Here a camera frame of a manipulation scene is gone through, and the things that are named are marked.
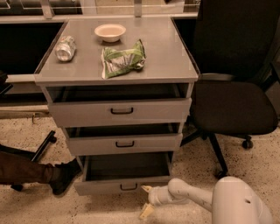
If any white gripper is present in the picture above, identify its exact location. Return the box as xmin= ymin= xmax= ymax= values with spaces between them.
xmin=139 ymin=185 xmax=190 ymax=220

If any grey bottom drawer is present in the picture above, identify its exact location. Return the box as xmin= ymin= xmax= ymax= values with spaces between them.
xmin=74 ymin=151 xmax=173 ymax=196

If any grey drawer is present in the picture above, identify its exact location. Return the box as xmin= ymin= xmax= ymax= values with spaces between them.
xmin=46 ymin=84 xmax=192 ymax=128
xmin=74 ymin=151 xmax=173 ymax=196
xmin=65 ymin=123 xmax=182 ymax=156

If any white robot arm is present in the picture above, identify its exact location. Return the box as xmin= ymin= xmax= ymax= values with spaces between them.
xmin=139 ymin=176 xmax=273 ymax=224

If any grey middle drawer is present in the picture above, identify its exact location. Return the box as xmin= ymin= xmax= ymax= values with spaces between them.
xmin=65 ymin=123 xmax=182 ymax=156

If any grey top drawer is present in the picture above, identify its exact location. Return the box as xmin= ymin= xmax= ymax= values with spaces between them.
xmin=46 ymin=84 xmax=192 ymax=128

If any grey metal drawer cabinet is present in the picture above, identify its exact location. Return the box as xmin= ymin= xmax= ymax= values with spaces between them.
xmin=33 ymin=16 xmax=200 ymax=165

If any black shoe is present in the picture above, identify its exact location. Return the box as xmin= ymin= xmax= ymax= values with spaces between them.
xmin=49 ymin=158 xmax=81 ymax=196

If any brown trouser leg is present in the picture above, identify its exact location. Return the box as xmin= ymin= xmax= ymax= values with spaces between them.
xmin=0 ymin=152 xmax=56 ymax=185

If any green chip bag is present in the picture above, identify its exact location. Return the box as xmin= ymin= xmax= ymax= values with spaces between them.
xmin=101 ymin=39 xmax=146 ymax=79

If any crushed silver soda can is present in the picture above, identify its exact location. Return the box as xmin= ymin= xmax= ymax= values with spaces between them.
xmin=55 ymin=36 xmax=76 ymax=62

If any white paper bowl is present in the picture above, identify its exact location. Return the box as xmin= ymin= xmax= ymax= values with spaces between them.
xmin=94 ymin=24 xmax=126 ymax=43

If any black office chair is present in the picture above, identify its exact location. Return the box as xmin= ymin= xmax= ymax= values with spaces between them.
xmin=181 ymin=0 xmax=280 ymax=179

